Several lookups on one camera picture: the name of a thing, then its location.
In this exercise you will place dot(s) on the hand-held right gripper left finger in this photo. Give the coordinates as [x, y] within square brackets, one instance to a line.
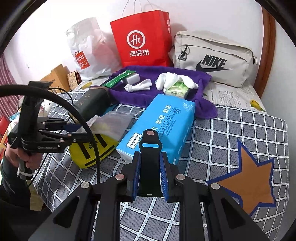
[137, 176]

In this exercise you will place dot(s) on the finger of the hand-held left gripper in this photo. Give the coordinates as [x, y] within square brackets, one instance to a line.
[71, 128]
[69, 138]

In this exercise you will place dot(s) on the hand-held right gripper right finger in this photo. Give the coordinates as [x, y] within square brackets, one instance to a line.
[163, 176]

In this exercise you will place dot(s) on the clear plastic bag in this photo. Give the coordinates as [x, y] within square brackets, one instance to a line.
[115, 125]

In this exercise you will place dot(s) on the white sponge block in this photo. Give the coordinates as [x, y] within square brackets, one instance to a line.
[131, 79]

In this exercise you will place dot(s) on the person's left forearm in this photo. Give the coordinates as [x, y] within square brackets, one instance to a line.
[11, 185]

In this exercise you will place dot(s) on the person's left hand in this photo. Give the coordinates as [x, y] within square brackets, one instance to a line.
[13, 157]

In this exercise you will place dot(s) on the white plush toy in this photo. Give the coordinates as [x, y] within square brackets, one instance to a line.
[46, 107]

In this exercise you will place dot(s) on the yellow striped bag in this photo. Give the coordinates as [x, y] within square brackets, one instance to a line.
[81, 157]

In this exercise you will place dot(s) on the striped curtain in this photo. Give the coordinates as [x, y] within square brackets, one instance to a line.
[9, 92]

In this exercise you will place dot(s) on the red chair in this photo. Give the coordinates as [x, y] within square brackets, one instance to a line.
[3, 126]

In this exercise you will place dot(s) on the dark green pouch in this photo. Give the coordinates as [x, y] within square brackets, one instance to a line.
[92, 99]

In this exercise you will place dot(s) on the brown cardboard boxes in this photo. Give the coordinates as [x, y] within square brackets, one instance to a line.
[56, 76]

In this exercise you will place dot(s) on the small brown box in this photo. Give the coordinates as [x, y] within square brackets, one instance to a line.
[73, 80]

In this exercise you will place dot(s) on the blue tissue pack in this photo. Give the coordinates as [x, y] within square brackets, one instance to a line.
[166, 120]

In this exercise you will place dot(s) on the checked blanket with star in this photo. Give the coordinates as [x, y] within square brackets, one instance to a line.
[219, 143]

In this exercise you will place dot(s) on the green flat packet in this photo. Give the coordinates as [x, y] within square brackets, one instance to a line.
[118, 78]

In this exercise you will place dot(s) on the white plastic shopping bag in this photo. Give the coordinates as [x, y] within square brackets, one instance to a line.
[97, 55]

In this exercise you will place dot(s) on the rolled white sock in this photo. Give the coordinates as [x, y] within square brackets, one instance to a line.
[141, 85]

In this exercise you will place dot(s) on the green tissue packet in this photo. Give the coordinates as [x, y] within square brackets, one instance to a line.
[177, 90]

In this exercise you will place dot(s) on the purple towel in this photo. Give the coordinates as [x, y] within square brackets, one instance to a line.
[150, 74]

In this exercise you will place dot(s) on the red paper bag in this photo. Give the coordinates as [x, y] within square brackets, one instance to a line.
[157, 30]

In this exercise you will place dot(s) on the beige zip bag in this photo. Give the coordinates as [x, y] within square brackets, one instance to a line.
[231, 52]

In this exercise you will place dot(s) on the wooden headboard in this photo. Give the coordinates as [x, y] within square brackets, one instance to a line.
[269, 46]

